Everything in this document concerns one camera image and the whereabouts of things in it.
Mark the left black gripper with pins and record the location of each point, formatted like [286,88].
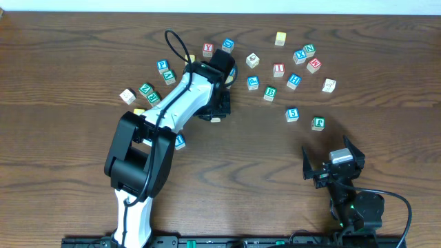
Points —
[226,110]

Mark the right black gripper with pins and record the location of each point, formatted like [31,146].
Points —
[322,175]

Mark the red A block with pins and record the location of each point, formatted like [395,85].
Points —
[215,120]

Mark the red I block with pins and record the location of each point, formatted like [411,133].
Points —
[278,69]

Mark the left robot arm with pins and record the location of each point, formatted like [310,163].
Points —
[140,157]

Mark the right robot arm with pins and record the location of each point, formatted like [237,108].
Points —
[356,210]

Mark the yellow block centre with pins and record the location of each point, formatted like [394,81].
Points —
[228,81]

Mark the yellow block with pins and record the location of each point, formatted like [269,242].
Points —
[138,111]
[190,58]
[228,81]
[280,38]

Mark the blue D block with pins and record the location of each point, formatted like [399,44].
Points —
[232,73]

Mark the blue P block centre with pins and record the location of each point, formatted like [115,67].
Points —
[253,83]

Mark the blue p block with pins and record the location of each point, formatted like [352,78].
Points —
[162,66]
[253,83]

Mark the green J block right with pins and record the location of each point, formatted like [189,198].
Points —
[318,124]

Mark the green B block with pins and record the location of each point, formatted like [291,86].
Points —
[269,93]

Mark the blue L block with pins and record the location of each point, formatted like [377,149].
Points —
[180,142]

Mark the yellow block upper left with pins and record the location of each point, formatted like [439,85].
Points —
[190,58]

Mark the plain picture block centre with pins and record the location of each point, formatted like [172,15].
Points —
[252,60]

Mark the plain picture block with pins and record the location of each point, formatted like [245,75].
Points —
[252,60]
[329,85]
[128,96]

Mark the red Y block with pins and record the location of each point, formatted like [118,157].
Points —
[208,50]

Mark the green V block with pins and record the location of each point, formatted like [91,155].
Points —
[169,77]

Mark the blue C block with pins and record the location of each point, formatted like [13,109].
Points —
[228,45]

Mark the blue 5 block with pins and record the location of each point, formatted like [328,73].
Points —
[292,114]

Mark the green R block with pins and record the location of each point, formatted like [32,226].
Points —
[153,99]

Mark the blue P block left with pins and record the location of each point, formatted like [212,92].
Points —
[162,66]

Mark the green Z block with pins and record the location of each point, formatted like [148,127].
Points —
[146,89]

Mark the plain picture block right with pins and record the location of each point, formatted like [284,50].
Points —
[329,85]

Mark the blue H block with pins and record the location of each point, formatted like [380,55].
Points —
[294,81]

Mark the yellow block far left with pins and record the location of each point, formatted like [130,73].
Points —
[138,111]

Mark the yellow block top right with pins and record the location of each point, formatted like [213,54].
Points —
[280,38]

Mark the plain picture block left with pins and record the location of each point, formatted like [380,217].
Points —
[128,96]

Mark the blue X block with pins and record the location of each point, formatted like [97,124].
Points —
[299,57]

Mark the red M block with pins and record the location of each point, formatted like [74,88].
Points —
[314,65]

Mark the green N block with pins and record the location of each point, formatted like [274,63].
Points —
[309,50]

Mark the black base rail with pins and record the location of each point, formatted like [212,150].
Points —
[300,240]

